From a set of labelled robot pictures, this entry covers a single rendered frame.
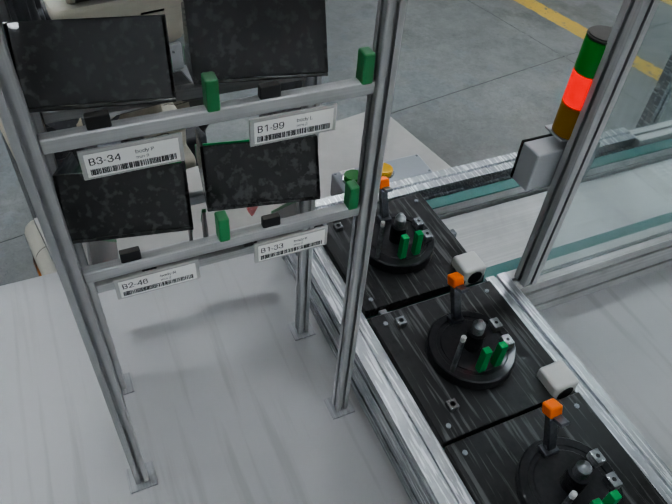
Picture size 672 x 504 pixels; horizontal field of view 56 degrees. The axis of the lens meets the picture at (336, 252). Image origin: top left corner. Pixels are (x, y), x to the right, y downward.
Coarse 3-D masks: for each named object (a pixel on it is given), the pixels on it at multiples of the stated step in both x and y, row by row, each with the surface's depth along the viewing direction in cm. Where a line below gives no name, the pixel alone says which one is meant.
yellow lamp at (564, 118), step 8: (560, 104) 92; (560, 112) 92; (568, 112) 90; (576, 112) 90; (560, 120) 92; (568, 120) 91; (576, 120) 90; (552, 128) 94; (560, 128) 92; (568, 128) 92; (560, 136) 93; (568, 136) 92
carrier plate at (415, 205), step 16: (400, 208) 124; (416, 208) 124; (432, 224) 121; (336, 240) 116; (448, 240) 118; (336, 256) 114; (432, 256) 115; (448, 256) 115; (368, 272) 111; (384, 272) 112; (416, 272) 112; (432, 272) 112; (448, 272) 113; (368, 288) 109; (384, 288) 109; (400, 288) 109; (416, 288) 109; (432, 288) 110; (448, 288) 111; (368, 304) 106; (384, 304) 106; (400, 304) 108
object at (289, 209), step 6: (288, 204) 92; (294, 204) 88; (204, 210) 84; (276, 210) 106; (282, 210) 100; (288, 210) 94; (294, 210) 88; (204, 216) 84; (282, 216) 101; (288, 216) 94; (204, 222) 84; (204, 228) 86; (204, 234) 93
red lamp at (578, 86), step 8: (576, 72) 87; (576, 80) 87; (584, 80) 86; (568, 88) 89; (576, 88) 88; (584, 88) 87; (568, 96) 89; (576, 96) 88; (584, 96) 88; (568, 104) 90; (576, 104) 89
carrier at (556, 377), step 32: (480, 288) 110; (384, 320) 104; (416, 320) 104; (448, 320) 102; (480, 320) 95; (512, 320) 106; (416, 352) 100; (448, 352) 98; (480, 352) 98; (512, 352) 99; (544, 352) 101; (416, 384) 96; (448, 384) 96; (480, 384) 95; (512, 384) 97; (544, 384) 97; (576, 384) 96; (448, 416) 92; (480, 416) 92; (512, 416) 94
